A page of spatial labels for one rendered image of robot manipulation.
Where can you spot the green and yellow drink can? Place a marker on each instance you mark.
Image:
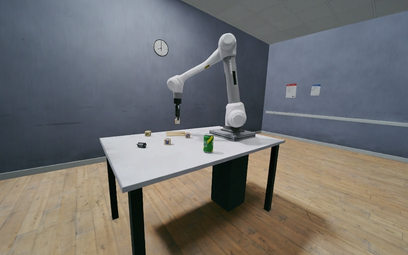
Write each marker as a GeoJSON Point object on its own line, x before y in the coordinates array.
{"type": "Point", "coordinates": [208, 143]}

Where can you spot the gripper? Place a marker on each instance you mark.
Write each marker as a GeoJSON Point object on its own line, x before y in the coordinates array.
{"type": "Point", "coordinates": [177, 109]}

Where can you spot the tan flat mat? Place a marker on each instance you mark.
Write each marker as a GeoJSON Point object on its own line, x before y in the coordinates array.
{"type": "Point", "coordinates": [175, 133]}

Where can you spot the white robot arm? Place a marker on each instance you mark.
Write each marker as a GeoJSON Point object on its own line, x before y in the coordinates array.
{"type": "Point", "coordinates": [235, 113]}

